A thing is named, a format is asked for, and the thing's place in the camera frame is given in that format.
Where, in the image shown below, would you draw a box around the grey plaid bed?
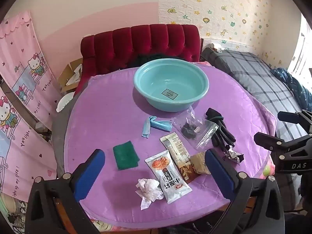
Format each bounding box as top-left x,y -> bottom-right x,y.
201,47 -> 310,200

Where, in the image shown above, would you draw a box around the clear zip bag dark contents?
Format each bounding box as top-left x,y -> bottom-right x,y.
172,107 -> 219,150

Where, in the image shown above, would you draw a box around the cardboard box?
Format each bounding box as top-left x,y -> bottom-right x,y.
58,58 -> 83,93

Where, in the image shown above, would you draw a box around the red velvet tufted chair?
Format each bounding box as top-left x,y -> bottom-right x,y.
74,24 -> 201,95

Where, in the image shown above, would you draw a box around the pink printed blanket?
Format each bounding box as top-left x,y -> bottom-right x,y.
91,218 -> 122,233

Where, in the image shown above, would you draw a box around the purple quilted table cover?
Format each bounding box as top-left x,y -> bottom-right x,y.
64,61 -> 277,230

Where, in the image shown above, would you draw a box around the blue face mask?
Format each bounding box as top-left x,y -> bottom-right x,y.
142,116 -> 173,139

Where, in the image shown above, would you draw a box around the green scouring cloth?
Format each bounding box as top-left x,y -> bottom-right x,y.
113,140 -> 140,170

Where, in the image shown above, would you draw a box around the white tissue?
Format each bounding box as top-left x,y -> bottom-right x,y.
135,178 -> 164,210

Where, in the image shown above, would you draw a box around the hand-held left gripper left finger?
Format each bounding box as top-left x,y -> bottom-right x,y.
24,149 -> 106,234

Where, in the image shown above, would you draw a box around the pink cartoon cat curtain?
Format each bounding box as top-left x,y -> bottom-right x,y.
0,11 -> 64,203

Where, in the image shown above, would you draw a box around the white patterned foam wall panel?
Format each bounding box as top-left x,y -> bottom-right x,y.
157,0 -> 300,71

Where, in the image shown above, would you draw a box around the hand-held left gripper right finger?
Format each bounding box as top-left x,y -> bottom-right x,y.
204,149 -> 285,234

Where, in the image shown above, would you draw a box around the brown paper pouch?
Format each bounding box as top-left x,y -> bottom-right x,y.
190,151 -> 211,175

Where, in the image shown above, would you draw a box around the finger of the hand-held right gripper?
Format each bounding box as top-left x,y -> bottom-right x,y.
254,132 -> 312,154
277,110 -> 312,133

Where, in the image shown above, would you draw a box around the silver foil wrapper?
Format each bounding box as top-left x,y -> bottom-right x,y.
223,145 -> 244,165

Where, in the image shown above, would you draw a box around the teal plastic basin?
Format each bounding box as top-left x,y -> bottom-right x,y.
133,58 -> 209,113

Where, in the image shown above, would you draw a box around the black glove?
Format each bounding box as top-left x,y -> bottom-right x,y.
205,108 -> 236,149

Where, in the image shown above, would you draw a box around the blue starry cloth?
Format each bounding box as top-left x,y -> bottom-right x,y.
270,68 -> 312,114

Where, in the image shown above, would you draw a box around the white brown snack bar packet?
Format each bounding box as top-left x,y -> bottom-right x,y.
160,132 -> 199,184

